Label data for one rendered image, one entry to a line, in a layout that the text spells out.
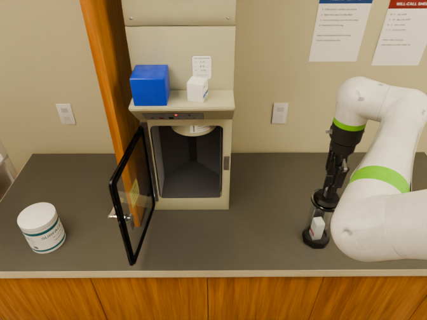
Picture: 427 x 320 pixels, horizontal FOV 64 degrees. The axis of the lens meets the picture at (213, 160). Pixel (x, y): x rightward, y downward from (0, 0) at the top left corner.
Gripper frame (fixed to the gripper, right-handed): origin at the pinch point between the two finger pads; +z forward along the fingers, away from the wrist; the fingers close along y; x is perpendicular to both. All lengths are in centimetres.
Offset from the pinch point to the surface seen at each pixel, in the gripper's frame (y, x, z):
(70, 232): -5, -97, 28
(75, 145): -60, -112, 25
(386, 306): 11, 34, 60
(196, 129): -18, -46, -12
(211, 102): -7, -41, -29
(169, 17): -16, -52, -51
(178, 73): -16, -51, -35
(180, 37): -16, -49, -46
